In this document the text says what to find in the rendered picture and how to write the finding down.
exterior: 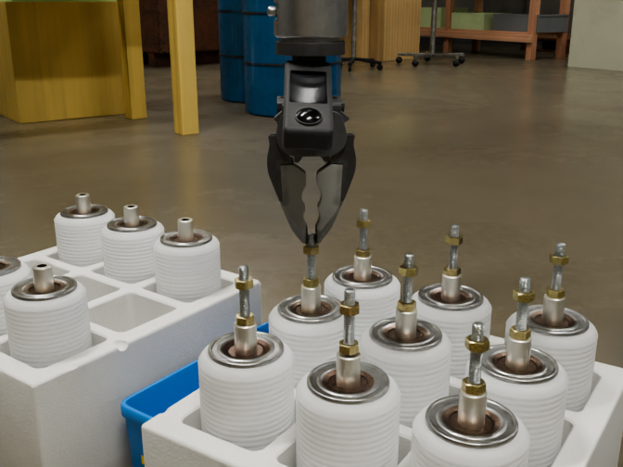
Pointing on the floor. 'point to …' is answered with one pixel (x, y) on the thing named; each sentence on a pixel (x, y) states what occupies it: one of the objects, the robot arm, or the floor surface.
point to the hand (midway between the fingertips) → (311, 233)
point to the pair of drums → (255, 57)
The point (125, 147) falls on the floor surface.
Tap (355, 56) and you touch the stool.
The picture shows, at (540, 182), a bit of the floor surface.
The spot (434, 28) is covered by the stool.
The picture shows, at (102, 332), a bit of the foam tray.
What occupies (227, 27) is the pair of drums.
